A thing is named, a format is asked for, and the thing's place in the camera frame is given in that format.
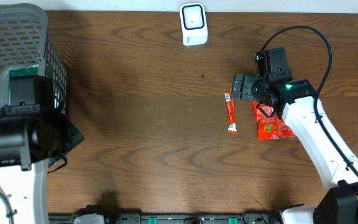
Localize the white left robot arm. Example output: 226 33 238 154
0 104 110 223

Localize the orange-red snack bag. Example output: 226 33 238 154
250 101 295 140

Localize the black mounting rail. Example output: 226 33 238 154
48 213 282 224

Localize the green white packet in basket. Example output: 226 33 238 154
9 67 55 110

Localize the thin red stick packet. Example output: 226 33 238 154
224 91 237 134

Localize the grey mesh plastic basket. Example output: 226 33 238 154
0 3 68 113

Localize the white barcode scanner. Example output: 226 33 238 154
179 2 208 47

